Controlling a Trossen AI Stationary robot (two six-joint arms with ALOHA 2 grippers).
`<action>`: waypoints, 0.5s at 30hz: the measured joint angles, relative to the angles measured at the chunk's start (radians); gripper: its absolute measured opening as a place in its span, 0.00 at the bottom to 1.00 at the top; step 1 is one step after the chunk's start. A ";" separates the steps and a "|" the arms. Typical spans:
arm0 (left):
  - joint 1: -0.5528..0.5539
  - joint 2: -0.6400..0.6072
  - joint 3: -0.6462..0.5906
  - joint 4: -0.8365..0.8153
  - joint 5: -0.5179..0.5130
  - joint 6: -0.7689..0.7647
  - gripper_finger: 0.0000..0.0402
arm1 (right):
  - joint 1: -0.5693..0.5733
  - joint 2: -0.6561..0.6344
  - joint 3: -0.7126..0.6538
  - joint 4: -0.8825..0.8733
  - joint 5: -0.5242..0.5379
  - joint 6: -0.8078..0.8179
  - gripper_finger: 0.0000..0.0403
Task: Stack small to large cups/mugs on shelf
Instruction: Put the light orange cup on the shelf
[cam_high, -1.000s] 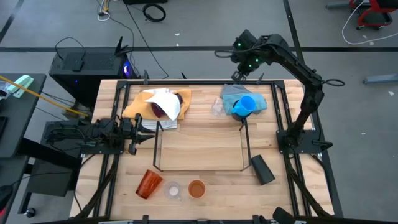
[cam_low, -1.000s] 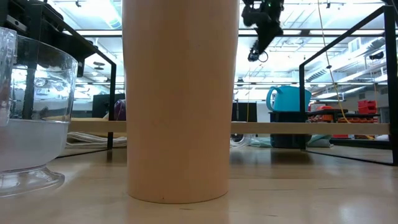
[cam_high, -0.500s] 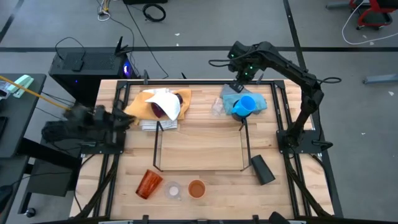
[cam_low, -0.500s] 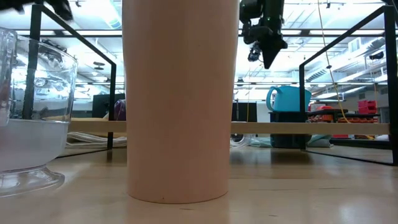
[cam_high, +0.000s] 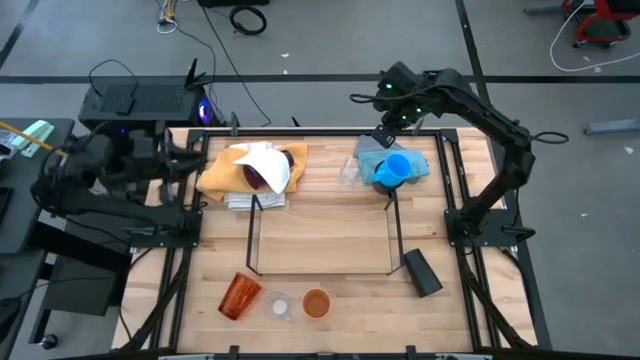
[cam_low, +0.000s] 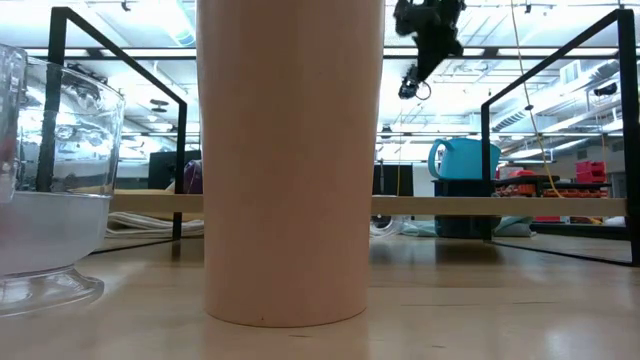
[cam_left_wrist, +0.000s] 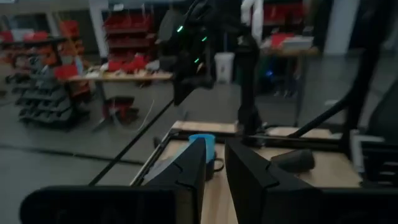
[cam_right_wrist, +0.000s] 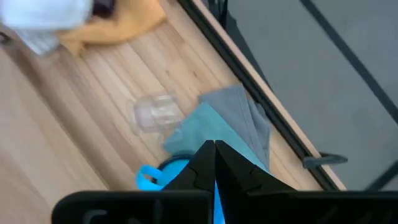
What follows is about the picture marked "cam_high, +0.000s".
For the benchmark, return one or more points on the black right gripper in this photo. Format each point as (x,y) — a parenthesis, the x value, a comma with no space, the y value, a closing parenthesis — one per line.
(402,95)

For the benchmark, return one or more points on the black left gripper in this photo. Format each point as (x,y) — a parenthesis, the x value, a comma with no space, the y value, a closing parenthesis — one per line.
(142,152)

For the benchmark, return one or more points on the blue plastic mug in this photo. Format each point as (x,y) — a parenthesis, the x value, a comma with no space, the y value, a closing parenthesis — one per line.
(395,169)

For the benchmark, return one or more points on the clear glass cup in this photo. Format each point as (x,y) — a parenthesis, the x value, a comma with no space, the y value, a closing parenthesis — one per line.
(350,172)

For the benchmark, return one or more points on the purple translucent tumbler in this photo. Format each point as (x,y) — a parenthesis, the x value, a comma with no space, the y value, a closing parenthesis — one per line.
(252,177)

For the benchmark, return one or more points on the white cloth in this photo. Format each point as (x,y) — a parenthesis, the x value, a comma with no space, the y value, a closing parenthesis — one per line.
(270,167)

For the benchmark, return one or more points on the clear acrylic tray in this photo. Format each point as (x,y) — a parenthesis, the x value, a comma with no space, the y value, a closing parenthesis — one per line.
(325,240)

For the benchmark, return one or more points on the tall black tumbler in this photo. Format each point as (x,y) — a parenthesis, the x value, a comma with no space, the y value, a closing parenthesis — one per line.
(422,274)

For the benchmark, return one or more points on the orange translucent tumbler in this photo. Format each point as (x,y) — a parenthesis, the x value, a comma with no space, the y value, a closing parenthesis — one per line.
(239,297)

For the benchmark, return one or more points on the small clear glass mug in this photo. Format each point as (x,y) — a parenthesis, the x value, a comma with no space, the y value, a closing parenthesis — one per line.
(278,306)

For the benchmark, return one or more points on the peach plastic cup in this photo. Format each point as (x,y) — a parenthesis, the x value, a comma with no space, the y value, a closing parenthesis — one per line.
(316,304)

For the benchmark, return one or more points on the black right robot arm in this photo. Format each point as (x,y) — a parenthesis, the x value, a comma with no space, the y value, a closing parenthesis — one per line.
(495,120)

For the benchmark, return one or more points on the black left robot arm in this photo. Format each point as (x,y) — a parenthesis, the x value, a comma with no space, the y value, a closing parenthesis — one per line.
(100,207)

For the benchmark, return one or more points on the grey cloth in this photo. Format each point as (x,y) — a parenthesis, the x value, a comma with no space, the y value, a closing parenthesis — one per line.
(367,145)

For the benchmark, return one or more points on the yellow cloth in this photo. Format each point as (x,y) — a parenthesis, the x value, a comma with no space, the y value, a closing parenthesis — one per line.
(220,177)

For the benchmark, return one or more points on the light blue cloth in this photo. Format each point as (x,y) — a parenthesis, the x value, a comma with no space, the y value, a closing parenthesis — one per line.
(419,166)

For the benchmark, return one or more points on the black computer tower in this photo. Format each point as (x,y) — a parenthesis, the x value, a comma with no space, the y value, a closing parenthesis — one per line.
(150,100)

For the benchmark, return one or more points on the small black box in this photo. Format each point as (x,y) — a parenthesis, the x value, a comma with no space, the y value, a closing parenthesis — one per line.
(125,105)

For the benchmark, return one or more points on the black wifi antenna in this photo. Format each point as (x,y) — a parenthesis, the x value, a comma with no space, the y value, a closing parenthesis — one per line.
(191,75)

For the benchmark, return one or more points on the mint green stapler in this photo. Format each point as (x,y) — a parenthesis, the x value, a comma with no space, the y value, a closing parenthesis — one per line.
(37,131)

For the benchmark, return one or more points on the black desk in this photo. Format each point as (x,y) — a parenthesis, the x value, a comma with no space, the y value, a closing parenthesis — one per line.
(35,200)

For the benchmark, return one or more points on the black cabinet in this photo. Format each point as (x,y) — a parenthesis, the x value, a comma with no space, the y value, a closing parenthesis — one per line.
(80,290)

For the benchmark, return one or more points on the clear plastic packet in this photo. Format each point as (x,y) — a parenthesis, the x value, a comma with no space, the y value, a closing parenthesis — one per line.
(6,150)

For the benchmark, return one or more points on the grey floor bar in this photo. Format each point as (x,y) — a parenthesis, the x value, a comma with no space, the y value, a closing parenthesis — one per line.
(542,8)
(615,126)

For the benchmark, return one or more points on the black caster wheel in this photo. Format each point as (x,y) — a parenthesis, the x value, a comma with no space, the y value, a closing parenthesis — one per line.
(49,342)

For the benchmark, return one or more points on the black aluminium table frame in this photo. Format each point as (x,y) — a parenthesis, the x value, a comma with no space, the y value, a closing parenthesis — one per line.
(320,133)

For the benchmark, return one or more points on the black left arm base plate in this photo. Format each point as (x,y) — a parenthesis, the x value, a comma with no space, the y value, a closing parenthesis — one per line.
(150,240)

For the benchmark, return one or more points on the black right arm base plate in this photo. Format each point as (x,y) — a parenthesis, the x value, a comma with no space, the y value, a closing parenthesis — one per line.
(520,233)

